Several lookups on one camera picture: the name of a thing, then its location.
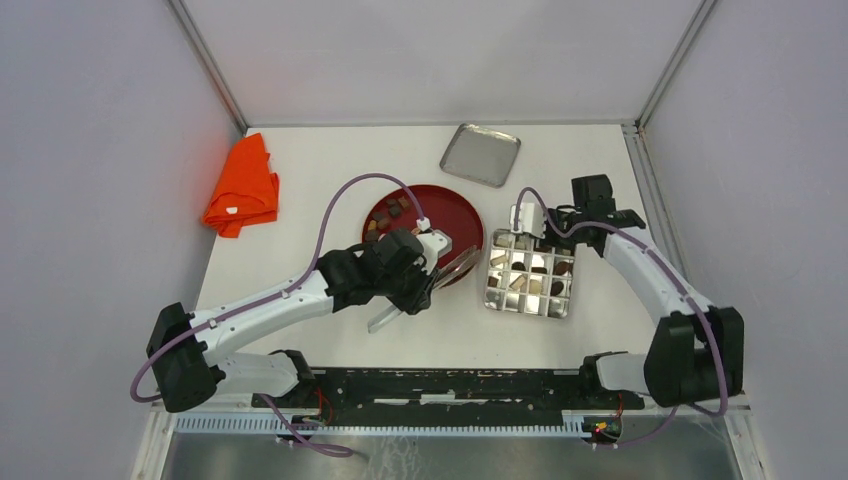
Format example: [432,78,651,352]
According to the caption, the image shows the silver serving tongs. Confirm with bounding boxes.
[367,246,482,334]

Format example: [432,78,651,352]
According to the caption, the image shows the pink tin box with dividers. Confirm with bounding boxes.
[483,229,575,319]

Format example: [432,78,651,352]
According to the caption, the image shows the red round plate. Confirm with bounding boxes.
[361,184,484,288]

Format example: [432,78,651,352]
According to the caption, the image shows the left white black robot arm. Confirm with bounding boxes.
[141,229,452,413]

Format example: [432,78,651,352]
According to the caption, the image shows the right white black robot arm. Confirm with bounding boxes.
[545,175,745,416]

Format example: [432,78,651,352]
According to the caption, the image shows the silver tin lid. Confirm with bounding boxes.
[439,123,522,188]

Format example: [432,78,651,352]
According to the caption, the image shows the orange folded cloth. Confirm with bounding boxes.
[201,133,280,238]

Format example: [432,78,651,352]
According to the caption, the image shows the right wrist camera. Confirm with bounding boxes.
[509,202,547,239]

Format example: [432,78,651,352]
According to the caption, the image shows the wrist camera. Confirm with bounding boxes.
[509,202,547,239]
[416,230,452,274]

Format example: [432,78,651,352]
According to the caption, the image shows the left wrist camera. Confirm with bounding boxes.
[416,230,452,274]

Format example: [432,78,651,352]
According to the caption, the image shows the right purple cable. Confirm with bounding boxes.
[515,186,731,419]

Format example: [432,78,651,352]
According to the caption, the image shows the purple cable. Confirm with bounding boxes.
[129,172,432,405]
[515,186,731,419]

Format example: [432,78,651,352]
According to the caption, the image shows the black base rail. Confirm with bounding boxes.
[272,367,645,428]

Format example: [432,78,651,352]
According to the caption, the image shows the white slotted cable duct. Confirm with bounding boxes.
[175,413,588,439]

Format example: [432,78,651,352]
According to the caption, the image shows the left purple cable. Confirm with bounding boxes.
[129,172,432,405]

